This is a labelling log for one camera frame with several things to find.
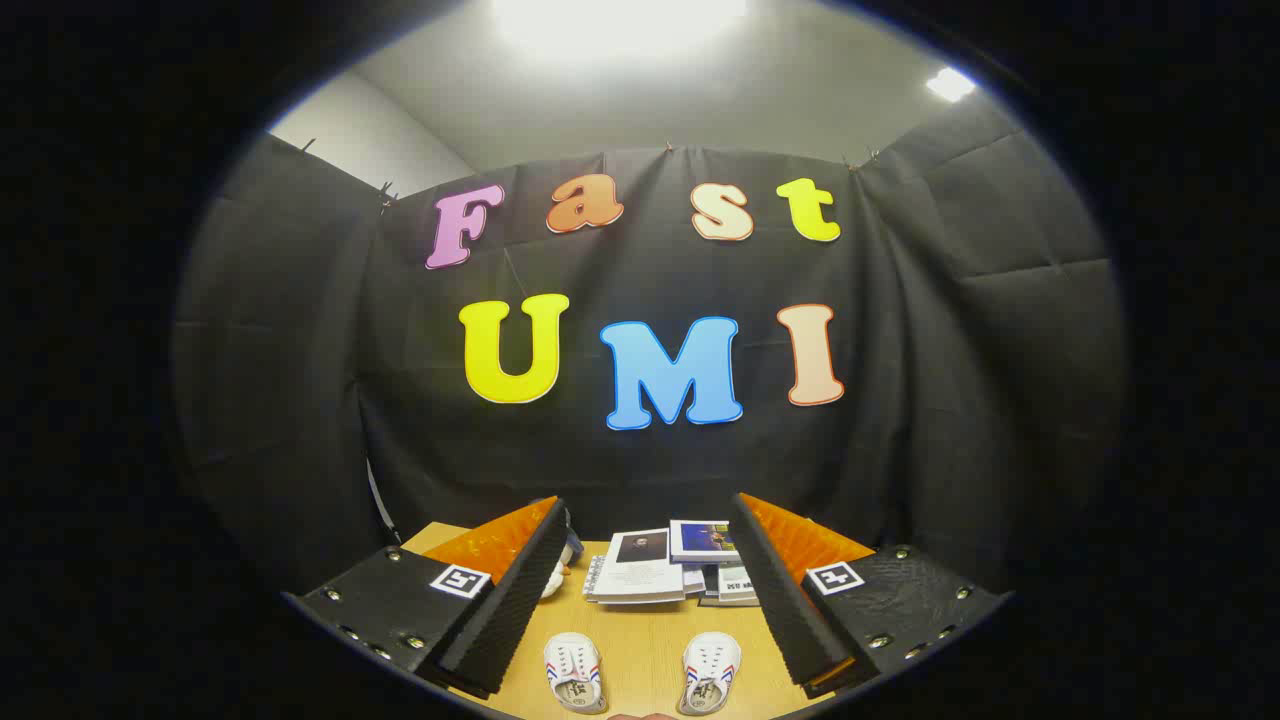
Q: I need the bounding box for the white book portrait cover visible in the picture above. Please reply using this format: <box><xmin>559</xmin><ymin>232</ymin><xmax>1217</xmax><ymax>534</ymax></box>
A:
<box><xmin>583</xmin><ymin>528</ymin><xmax>691</xmax><ymax>607</ymax></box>

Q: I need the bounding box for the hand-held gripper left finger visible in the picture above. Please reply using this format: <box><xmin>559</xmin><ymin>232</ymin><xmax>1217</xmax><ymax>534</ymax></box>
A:
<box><xmin>283</xmin><ymin>495</ymin><xmax>573</xmax><ymax>701</ymax></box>

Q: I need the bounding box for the small ceiling light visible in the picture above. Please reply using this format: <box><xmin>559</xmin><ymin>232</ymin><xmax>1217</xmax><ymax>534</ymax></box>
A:
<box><xmin>925</xmin><ymin>66</ymin><xmax>977</xmax><ymax>103</ymax></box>

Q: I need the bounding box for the large ceiling light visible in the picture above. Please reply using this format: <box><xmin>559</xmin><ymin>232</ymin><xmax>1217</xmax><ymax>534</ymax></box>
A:
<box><xmin>488</xmin><ymin>0</ymin><xmax>749</xmax><ymax>56</ymax></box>

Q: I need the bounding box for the book blue photo cover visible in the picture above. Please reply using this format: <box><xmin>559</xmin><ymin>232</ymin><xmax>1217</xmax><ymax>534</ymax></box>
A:
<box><xmin>668</xmin><ymin>519</ymin><xmax>741</xmax><ymax>565</ymax></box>

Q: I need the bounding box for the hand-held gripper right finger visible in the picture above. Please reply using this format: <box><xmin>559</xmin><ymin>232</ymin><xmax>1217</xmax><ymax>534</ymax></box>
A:
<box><xmin>728</xmin><ymin>492</ymin><xmax>1009</xmax><ymax>699</ymax></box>

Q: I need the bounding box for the white shoe striped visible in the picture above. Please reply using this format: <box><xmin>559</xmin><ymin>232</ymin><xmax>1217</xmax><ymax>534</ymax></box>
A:
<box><xmin>543</xmin><ymin>632</ymin><xmax>609</xmax><ymax>715</ymax></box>
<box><xmin>678</xmin><ymin>631</ymin><xmax>743</xmax><ymax>717</ymax></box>

